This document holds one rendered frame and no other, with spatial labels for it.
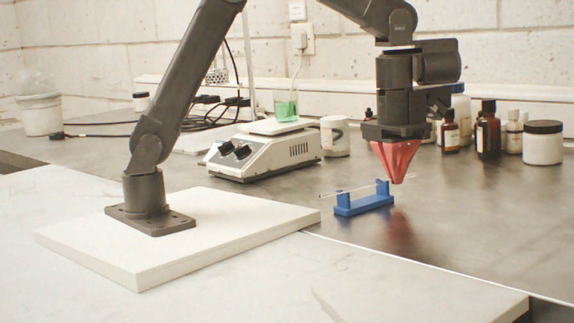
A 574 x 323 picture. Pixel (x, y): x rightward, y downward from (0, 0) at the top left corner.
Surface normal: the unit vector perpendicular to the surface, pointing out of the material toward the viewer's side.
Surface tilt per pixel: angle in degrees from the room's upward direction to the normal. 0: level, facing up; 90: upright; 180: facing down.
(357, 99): 90
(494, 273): 0
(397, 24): 88
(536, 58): 90
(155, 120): 88
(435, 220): 0
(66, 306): 0
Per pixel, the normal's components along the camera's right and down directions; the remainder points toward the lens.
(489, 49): -0.74, 0.22
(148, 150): 0.14, 0.18
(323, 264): -0.09, -0.97
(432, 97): 0.56, 0.14
